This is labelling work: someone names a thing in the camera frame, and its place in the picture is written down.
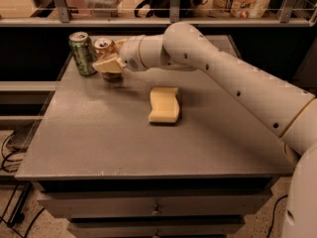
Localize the clear plastic container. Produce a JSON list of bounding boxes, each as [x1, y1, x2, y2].
[[85, 0, 122, 17]]

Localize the yellow sponge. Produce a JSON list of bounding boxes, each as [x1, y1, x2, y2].
[[149, 87, 180, 123]]

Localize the grey drawer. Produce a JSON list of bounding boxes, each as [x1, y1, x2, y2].
[[38, 189, 271, 218], [67, 217, 245, 238]]

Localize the lower grey drawer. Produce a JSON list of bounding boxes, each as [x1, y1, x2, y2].
[[67, 217, 245, 238]]

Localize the grey drawer cabinet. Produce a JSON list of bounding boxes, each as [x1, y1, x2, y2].
[[14, 34, 295, 238]]

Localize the upper grey drawer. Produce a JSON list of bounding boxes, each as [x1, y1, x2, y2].
[[38, 189, 271, 218]]

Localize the orange soda can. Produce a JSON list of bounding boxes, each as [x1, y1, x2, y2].
[[93, 38, 123, 81]]

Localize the black cables left floor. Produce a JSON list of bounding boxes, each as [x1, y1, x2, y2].
[[0, 122, 46, 238]]

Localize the black cable right floor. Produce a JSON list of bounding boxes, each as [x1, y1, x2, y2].
[[265, 193, 289, 238]]

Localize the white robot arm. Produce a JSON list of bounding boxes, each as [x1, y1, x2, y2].
[[93, 22, 317, 238]]

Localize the metal railing frame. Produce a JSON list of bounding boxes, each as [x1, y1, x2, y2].
[[0, 0, 317, 28]]

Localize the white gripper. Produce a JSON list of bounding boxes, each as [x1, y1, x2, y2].
[[92, 35, 165, 73]]

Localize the green soda can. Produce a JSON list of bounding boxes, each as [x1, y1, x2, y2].
[[68, 32, 96, 76]]

